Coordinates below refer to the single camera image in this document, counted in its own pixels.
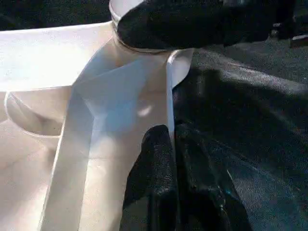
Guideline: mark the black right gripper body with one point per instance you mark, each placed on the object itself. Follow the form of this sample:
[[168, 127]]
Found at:
[[260, 19]]

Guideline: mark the white plastic table top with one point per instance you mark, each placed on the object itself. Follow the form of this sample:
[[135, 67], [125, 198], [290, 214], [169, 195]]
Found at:
[[36, 53]]

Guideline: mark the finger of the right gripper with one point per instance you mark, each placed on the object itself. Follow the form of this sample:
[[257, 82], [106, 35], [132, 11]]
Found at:
[[173, 26]]

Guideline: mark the white plastic table leg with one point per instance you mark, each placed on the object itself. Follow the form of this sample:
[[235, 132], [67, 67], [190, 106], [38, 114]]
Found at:
[[120, 6]]

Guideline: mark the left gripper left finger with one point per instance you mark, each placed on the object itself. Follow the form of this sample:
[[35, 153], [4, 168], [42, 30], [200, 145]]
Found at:
[[151, 183]]

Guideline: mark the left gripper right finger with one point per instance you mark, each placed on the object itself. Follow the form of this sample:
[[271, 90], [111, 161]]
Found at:
[[204, 197]]

